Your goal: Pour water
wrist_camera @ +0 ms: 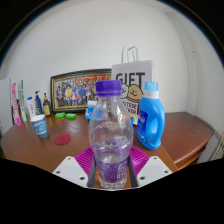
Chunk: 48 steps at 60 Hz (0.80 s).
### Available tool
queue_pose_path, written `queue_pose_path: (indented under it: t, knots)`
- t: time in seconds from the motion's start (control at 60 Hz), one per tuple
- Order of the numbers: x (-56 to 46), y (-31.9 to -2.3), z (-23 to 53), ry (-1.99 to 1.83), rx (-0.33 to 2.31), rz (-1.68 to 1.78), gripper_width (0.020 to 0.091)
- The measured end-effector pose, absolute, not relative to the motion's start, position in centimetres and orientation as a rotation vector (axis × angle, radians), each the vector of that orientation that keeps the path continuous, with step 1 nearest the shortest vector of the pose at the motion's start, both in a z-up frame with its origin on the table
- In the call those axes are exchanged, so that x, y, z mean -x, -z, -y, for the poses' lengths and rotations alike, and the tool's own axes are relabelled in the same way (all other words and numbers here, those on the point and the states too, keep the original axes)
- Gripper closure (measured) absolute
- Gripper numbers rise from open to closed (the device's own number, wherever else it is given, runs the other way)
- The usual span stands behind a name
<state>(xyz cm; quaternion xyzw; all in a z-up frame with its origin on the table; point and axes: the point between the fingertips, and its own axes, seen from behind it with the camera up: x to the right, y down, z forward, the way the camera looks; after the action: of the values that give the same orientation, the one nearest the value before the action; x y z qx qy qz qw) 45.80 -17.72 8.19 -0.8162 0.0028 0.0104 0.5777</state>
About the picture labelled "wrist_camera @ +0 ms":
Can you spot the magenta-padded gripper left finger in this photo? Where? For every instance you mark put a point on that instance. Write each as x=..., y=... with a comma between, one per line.
x=71, y=171

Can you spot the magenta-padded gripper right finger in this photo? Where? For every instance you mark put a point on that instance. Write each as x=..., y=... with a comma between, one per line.
x=153, y=170

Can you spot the clear purple-capped water bottle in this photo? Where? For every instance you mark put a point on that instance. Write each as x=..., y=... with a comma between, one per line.
x=110, y=133

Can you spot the flat round red coaster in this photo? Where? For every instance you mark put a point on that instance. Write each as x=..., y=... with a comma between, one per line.
x=62, y=139

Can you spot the blue detergent bottle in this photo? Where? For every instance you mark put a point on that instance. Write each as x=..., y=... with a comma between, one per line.
x=151, y=120

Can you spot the blue tissue pack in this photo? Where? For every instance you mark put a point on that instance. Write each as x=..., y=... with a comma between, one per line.
x=89, y=111

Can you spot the amber yellow-labelled pump bottle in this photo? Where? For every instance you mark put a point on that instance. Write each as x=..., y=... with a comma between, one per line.
x=46, y=108

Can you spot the white radiator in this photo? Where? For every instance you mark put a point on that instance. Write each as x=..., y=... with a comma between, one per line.
x=218, y=148

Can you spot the dark blue pump bottle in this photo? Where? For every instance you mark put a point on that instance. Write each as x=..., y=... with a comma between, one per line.
x=39, y=105

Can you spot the white blue-capped lotion bottle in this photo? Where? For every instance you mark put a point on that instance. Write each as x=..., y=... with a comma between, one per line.
x=31, y=108

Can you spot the framed group photo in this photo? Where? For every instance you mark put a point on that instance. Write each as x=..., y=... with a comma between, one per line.
x=73, y=91

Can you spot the tall green and white box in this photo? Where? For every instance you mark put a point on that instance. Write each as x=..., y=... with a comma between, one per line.
x=23, y=101

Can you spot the tall pink box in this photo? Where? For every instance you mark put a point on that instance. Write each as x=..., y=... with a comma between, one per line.
x=15, y=105

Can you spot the white cabinet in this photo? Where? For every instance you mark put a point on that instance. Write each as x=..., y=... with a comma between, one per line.
x=5, y=103

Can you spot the white printed paper bag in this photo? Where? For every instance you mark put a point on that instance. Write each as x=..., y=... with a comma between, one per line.
x=133, y=75

